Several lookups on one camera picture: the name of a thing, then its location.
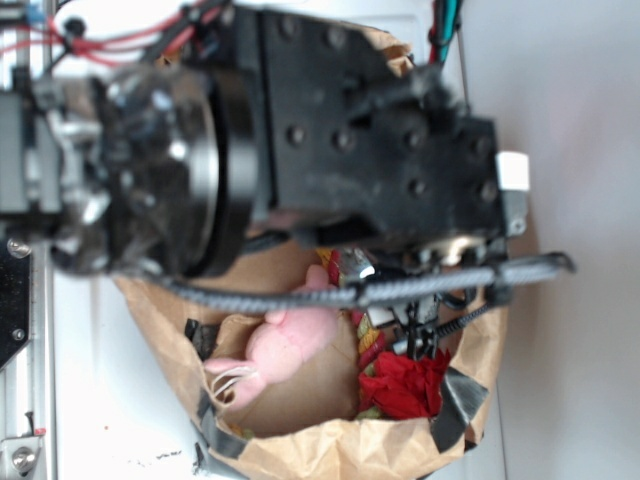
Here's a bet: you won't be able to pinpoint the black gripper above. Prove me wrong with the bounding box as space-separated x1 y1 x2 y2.
196 4 528 250

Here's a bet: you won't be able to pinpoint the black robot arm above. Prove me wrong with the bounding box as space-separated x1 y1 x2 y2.
1 1 524 278

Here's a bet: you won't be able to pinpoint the pink plush bunny toy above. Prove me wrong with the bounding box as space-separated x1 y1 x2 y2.
203 264 342 412

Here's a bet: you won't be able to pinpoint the red crumpled paper ball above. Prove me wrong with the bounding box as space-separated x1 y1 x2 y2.
358 350 451 420

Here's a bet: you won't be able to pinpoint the brown paper bag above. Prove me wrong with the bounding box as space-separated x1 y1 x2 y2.
112 24 541 480

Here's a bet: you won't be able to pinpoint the red and teal wires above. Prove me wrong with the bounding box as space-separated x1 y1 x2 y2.
427 0 469 66

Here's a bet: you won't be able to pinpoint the grey braided cable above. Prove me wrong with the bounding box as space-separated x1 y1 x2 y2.
114 252 576 361

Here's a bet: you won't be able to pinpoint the red wire bundle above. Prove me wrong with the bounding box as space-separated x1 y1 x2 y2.
29 0 221 71

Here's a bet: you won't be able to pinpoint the multicolour twisted rope toy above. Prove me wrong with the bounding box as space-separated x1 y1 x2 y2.
227 245 385 436

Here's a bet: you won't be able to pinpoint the black metal bracket plate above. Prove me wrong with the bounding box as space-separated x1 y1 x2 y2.
0 250 32 370

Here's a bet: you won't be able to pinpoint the aluminium frame rail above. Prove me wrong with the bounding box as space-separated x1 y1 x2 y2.
0 0 57 480

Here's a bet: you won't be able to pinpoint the silver corner bracket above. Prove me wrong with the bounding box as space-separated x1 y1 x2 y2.
1 436 46 480

